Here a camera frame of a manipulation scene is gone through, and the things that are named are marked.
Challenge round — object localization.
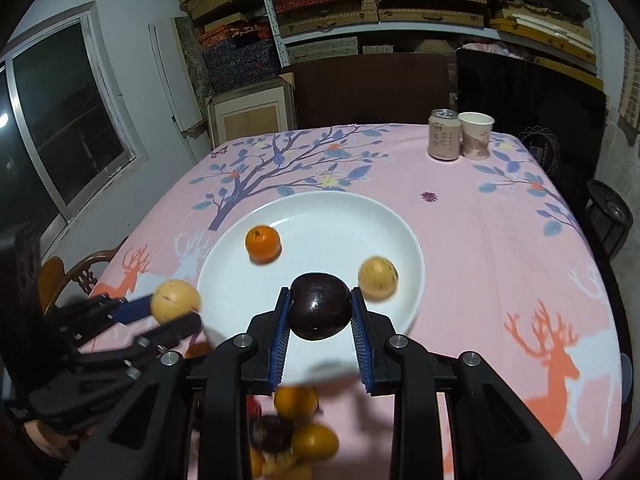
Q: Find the white leaning panel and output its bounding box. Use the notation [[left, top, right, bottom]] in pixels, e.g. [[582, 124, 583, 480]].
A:
[[149, 19, 207, 132]]

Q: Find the pink printed tablecloth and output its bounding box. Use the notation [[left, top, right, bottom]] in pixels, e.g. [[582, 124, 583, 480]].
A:
[[80, 122, 628, 480]]

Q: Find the orange mandarin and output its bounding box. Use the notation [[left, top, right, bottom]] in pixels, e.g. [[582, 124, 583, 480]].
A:
[[245, 225, 282, 264], [274, 385, 319, 421], [291, 424, 340, 461]]

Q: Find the window with white frame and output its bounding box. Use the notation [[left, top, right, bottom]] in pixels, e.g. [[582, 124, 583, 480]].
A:
[[0, 2, 150, 261]]

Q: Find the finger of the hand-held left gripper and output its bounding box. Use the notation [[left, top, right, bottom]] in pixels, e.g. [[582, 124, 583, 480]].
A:
[[75, 312, 204, 379], [47, 293, 156, 342]]

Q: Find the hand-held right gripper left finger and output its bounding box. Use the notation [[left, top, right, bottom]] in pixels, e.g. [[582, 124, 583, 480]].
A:
[[60, 287, 293, 480]]

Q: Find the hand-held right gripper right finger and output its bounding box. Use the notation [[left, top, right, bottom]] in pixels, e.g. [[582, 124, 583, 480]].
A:
[[350, 287, 583, 480]]

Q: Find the beige patterned wall panel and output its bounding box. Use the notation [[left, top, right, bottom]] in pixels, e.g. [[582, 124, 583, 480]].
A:
[[617, 25, 640, 147]]

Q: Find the brown wooden chair back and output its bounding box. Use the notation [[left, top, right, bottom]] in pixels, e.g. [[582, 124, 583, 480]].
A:
[[282, 52, 458, 129]]

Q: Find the black chair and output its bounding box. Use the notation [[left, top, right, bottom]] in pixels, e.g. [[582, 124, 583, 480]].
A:
[[456, 42, 608, 198]]

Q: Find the pale yellow round fruit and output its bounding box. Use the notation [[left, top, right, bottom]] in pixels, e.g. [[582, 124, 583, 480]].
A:
[[358, 256, 399, 301], [151, 280, 202, 325], [262, 452, 314, 480]]

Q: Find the beverage can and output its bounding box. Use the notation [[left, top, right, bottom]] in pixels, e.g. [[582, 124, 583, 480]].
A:
[[428, 108, 461, 161]]

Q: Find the black wire object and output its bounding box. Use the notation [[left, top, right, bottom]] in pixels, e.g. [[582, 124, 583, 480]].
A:
[[517, 127, 559, 172]]

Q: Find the row of flat woven boxes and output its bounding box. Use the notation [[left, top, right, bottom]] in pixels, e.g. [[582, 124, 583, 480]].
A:
[[262, 0, 603, 81]]

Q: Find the stack of patterned boxes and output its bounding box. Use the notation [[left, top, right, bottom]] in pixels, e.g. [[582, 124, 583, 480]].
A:
[[179, 0, 282, 97]]

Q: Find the cardboard box with wooden panel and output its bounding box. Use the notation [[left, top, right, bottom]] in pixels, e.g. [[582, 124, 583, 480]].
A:
[[205, 77, 297, 149]]

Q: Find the white round plate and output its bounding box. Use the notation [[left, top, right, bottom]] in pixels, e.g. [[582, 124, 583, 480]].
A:
[[196, 191, 426, 390]]

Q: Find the carved wooden chair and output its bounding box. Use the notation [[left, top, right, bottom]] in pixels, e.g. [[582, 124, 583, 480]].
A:
[[39, 237, 129, 317]]

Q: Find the black round stool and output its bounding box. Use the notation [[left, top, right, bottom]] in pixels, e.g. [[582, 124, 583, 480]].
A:
[[586, 179, 632, 262]]

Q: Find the paper cup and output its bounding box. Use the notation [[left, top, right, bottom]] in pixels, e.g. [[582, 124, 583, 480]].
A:
[[458, 111, 495, 162]]

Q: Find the metal shelf rack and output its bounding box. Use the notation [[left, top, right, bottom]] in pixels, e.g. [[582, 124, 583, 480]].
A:
[[252, 0, 606, 91]]

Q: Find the person's left hand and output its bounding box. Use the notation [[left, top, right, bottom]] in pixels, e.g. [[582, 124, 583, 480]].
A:
[[22, 422, 96, 461]]

